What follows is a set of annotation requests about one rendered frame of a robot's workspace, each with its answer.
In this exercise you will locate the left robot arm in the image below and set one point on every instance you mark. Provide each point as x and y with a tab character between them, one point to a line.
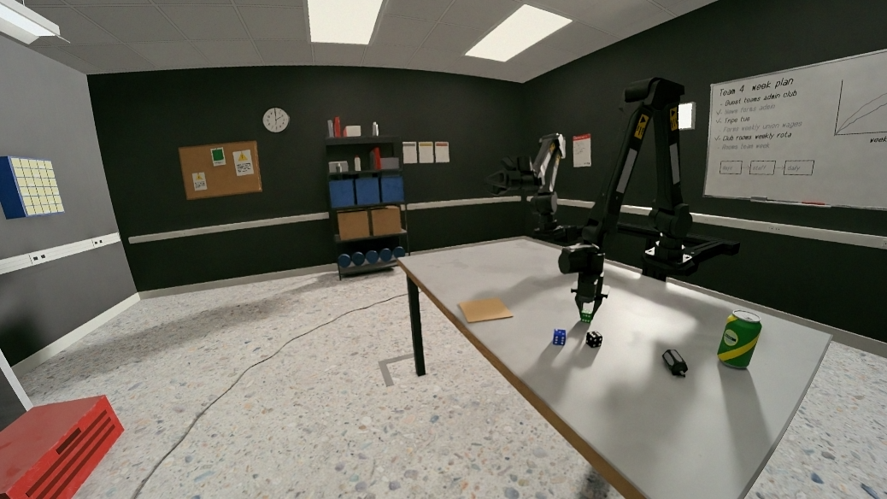
637	114

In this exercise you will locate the green drink can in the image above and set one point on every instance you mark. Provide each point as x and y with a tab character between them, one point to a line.
739	339

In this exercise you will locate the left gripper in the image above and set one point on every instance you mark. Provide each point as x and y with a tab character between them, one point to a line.
597	300

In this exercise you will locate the tan flat mat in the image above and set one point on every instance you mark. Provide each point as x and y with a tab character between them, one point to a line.
483	310

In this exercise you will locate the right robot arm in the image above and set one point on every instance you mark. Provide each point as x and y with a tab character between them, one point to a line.
548	157

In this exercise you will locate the black die with white pips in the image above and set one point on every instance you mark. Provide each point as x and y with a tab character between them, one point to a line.
594	339

